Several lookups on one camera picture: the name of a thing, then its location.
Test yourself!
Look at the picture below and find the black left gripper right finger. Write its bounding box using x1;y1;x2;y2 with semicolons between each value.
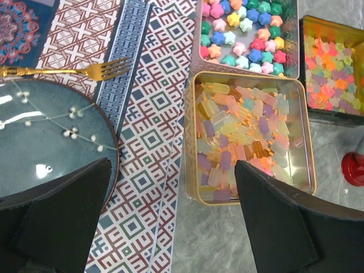
235;161;363;272

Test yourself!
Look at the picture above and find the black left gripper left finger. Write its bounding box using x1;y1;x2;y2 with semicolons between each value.
1;158;111;272

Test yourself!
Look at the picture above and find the metal scoop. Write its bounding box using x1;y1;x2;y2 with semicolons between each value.
354;138;364;162

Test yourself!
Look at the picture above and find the gold tin of popsicle candies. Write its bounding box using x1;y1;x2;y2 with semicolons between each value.
184;71;317;206

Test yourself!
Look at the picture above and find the dark tin of gummy candies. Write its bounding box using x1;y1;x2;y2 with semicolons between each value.
300;15;363;127

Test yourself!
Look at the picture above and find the pink tin of star candies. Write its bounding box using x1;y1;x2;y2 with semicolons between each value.
191;1;300;79

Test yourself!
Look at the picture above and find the red jar lid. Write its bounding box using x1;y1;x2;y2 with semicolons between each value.
341;152;364;187

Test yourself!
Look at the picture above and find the teal ceramic plate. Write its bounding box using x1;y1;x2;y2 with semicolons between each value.
1;78;120;200

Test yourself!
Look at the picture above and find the patterned paper placemat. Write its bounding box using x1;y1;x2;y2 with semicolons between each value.
0;0;204;273

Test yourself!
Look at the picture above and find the gold fork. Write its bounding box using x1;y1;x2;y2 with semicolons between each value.
1;57;131;81

